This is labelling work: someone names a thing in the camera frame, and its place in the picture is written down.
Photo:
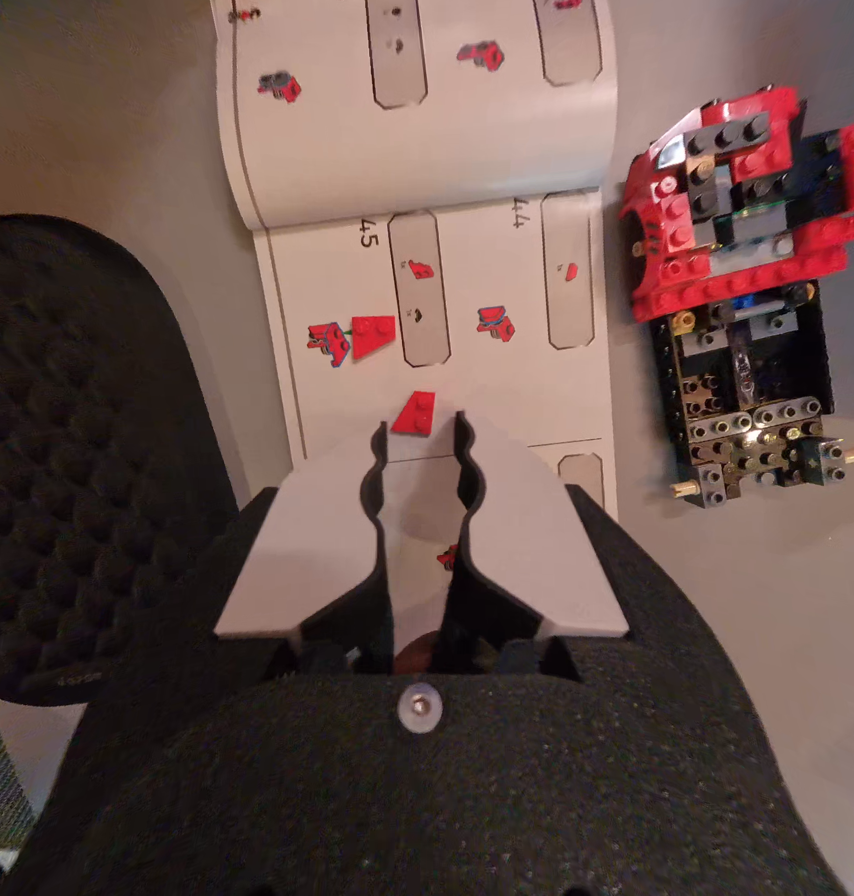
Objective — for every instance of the lego instruction booklet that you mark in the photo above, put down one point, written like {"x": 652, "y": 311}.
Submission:
{"x": 315, "y": 175}

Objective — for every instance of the partly built lego car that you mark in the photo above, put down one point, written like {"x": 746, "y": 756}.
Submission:
{"x": 749, "y": 329}

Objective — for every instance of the red lego wedge plate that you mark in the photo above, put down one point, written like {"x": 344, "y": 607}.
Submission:
{"x": 372, "y": 336}
{"x": 413, "y": 416}

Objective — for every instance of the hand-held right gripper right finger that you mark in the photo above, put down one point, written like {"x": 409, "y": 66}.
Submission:
{"x": 546, "y": 553}

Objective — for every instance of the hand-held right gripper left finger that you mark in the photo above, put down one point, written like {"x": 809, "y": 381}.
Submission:
{"x": 308, "y": 553}

